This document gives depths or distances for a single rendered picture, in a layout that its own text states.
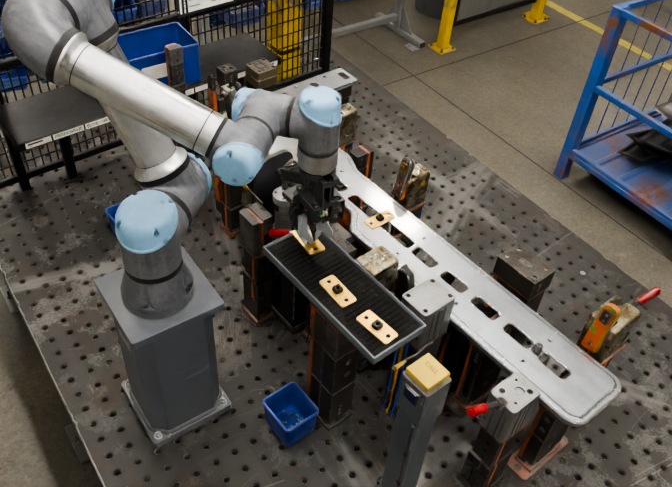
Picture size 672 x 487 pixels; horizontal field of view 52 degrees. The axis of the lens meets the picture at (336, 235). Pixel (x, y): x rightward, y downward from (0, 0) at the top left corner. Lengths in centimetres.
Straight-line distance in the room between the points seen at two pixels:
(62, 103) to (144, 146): 89
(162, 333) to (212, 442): 40
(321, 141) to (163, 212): 34
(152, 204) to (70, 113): 89
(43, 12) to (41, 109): 104
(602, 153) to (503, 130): 60
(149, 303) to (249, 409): 47
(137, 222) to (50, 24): 38
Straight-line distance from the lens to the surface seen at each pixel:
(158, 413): 170
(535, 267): 176
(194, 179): 145
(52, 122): 218
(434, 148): 263
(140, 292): 144
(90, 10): 130
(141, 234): 133
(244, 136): 115
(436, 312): 149
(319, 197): 131
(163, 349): 151
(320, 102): 121
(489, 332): 162
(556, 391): 157
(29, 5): 124
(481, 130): 407
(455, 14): 476
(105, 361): 193
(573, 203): 371
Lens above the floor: 221
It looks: 43 degrees down
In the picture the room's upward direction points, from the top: 5 degrees clockwise
